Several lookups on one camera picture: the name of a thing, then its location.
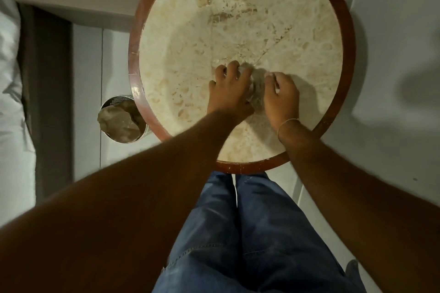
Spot person's left hand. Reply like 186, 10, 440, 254
206, 60, 255, 126

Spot person's right hand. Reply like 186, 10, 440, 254
263, 71, 301, 133

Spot clear glass jar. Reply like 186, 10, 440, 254
240, 64, 275, 109

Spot person's right forearm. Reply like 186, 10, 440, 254
278, 120, 440, 293

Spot person's left forearm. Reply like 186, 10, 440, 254
0, 111, 241, 293

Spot round marble table wooden rim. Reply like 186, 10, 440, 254
128, 0, 357, 175

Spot metal mesh waste bin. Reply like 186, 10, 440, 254
97, 95, 152, 144

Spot plastic bin liner bag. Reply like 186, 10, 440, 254
98, 105, 142, 144

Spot blue jeans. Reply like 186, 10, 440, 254
152, 171, 367, 293

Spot dark shoe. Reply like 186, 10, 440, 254
345, 259, 362, 287

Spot white bed sheet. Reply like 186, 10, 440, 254
0, 0, 37, 229

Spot thin thread bracelet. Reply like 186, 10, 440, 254
277, 118, 301, 143

